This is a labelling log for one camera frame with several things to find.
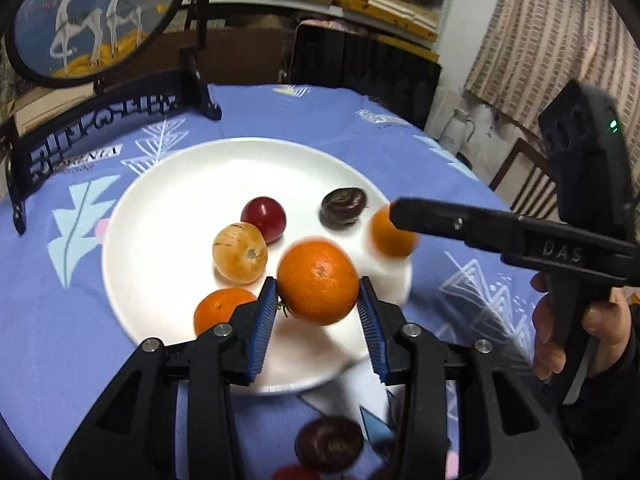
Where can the small orange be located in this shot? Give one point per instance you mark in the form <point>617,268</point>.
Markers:
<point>391,234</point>
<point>216,312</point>

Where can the white plate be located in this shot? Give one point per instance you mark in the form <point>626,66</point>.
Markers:
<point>180,220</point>

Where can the yellow-brown round fruit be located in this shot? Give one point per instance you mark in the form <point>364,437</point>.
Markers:
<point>239,253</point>

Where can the wooden chair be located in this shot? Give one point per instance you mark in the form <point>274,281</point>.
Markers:
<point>525,175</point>

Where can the red plum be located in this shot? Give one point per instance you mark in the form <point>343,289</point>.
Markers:
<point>266,217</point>

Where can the person's right hand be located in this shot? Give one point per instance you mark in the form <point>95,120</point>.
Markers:
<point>607,332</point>

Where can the striped beige cloth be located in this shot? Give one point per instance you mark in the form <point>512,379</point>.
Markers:
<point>540,35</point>

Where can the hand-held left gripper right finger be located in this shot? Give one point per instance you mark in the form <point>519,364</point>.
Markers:
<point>371,332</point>

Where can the dark red round fruit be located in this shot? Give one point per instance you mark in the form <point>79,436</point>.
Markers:
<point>327,444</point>

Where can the dark purple plum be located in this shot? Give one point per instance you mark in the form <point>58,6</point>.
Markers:
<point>343,207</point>

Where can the large orange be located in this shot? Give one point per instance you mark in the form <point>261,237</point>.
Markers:
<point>318,282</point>

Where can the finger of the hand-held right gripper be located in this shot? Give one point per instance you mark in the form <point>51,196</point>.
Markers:
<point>450,222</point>

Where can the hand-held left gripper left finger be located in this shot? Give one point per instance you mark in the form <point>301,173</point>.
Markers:
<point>262,332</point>

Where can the black flat panel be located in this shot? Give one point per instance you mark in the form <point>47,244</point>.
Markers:
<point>370,70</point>

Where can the white jug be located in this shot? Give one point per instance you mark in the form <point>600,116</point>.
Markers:
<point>456,132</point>

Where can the beige box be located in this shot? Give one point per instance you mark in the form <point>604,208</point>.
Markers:
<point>45,107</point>

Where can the round deer painting black stand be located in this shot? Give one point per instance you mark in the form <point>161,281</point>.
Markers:
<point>95,20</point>

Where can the blue printed tablecloth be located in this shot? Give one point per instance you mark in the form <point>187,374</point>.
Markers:
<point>45,310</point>

